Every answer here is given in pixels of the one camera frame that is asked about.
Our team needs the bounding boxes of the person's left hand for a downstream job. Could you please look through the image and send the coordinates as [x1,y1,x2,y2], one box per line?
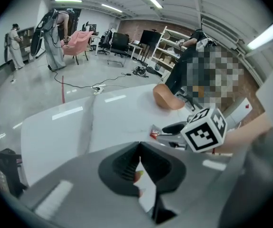
[133,171,146,198]

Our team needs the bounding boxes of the black office chair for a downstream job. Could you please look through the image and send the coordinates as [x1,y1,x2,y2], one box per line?
[107,32,130,67]

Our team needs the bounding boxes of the black cable bundle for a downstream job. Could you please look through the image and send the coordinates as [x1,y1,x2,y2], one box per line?
[133,65,155,78]

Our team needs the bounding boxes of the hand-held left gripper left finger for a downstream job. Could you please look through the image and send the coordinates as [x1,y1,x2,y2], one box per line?
[19,142,156,227]

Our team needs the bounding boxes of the black power cable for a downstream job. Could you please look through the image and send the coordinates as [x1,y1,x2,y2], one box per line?
[48,65,133,90]

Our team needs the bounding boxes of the black monitor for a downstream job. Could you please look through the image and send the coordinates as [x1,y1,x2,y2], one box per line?
[140,29,162,48]

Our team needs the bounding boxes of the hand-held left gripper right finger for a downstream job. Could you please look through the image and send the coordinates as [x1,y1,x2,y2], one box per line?
[140,142,246,224]

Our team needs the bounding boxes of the pink armchair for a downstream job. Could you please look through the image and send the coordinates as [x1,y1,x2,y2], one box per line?
[61,30,94,65]

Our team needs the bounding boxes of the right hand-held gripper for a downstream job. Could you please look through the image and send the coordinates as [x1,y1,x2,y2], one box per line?
[157,108,227,153]

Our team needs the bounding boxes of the person's right forearm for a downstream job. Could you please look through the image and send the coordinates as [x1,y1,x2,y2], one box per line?
[216,114,273,156]

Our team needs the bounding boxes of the small red packet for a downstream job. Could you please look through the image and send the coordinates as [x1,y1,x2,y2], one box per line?
[149,124,162,141]

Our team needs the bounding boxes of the white power strip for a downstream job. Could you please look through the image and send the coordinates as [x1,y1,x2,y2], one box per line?
[92,84,106,95]

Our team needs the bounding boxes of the black folding chair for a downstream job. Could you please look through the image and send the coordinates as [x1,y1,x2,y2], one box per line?
[0,139,28,198]

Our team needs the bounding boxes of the brown wooden bowl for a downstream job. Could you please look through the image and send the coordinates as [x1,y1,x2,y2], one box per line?
[153,84,186,110]

